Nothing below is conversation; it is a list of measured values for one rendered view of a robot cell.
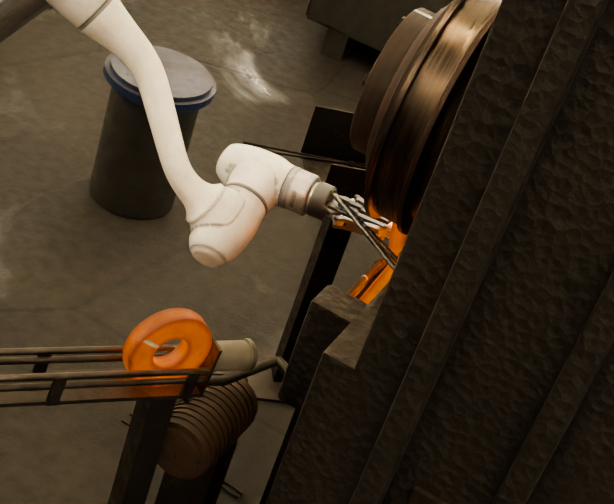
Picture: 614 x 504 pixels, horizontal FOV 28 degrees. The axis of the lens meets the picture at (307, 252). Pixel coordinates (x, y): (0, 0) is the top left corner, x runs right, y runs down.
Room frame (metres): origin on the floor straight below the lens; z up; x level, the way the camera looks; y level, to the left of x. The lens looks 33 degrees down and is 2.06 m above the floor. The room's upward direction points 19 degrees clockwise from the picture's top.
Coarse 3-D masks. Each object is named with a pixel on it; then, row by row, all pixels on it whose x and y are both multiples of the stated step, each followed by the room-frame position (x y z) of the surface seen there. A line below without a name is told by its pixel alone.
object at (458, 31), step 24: (456, 0) 1.98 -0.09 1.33; (480, 0) 2.02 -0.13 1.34; (456, 24) 1.95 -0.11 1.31; (480, 24) 1.96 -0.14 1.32; (432, 48) 1.91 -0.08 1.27; (456, 48) 1.91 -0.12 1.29; (432, 72) 1.88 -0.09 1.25; (408, 96) 1.86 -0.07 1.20; (432, 96) 1.86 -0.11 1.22; (408, 120) 1.85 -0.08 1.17; (384, 144) 1.84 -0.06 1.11; (408, 144) 1.84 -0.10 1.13; (384, 168) 1.85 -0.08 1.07; (408, 168) 1.83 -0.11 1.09; (384, 192) 1.86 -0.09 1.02; (384, 216) 1.92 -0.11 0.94
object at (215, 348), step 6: (216, 342) 1.70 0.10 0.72; (210, 348) 1.70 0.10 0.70; (216, 348) 1.69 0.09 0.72; (210, 354) 1.70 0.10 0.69; (216, 354) 1.69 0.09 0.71; (204, 360) 1.70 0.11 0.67; (210, 360) 1.69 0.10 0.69; (216, 360) 1.68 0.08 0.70; (204, 366) 1.70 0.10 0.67; (210, 366) 1.69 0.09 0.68; (210, 372) 1.68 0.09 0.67; (198, 384) 1.69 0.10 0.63; (204, 384) 1.68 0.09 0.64; (198, 390) 1.68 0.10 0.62; (204, 390) 1.68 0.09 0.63
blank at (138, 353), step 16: (144, 320) 1.64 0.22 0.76; (160, 320) 1.64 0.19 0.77; (176, 320) 1.65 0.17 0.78; (192, 320) 1.66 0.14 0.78; (128, 336) 1.63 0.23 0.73; (144, 336) 1.61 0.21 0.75; (160, 336) 1.63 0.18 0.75; (176, 336) 1.65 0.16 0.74; (192, 336) 1.67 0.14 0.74; (208, 336) 1.69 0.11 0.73; (128, 352) 1.61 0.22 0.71; (144, 352) 1.62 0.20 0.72; (176, 352) 1.68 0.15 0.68; (192, 352) 1.68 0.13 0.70; (208, 352) 1.70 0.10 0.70; (128, 368) 1.61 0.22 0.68; (144, 368) 1.62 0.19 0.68; (160, 368) 1.64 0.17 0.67; (176, 368) 1.66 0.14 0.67
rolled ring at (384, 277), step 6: (384, 270) 1.95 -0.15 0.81; (390, 270) 1.95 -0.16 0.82; (378, 276) 2.07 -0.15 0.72; (384, 276) 1.94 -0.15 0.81; (390, 276) 1.95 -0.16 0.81; (378, 282) 1.94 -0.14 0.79; (384, 282) 1.94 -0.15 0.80; (372, 288) 1.93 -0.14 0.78; (378, 288) 1.93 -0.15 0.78; (366, 294) 1.93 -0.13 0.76; (372, 294) 1.93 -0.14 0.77; (366, 300) 1.93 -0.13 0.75
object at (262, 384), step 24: (312, 120) 2.68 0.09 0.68; (336, 120) 2.70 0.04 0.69; (312, 144) 2.69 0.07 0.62; (336, 144) 2.71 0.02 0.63; (312, 168) 2.62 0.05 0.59; (336, 168) 2.44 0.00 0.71; (360, 168) 2.70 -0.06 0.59; (360, 192) 2.46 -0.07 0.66; (336, 240) 2.54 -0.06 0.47; (312, 264) 2.55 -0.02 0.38; (336, 264) 2.55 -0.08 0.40; (312, 288) 2.54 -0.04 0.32; (288, 336) 2.54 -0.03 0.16; (288, 360) 2.54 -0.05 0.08; (264, 384) 2.51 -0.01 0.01
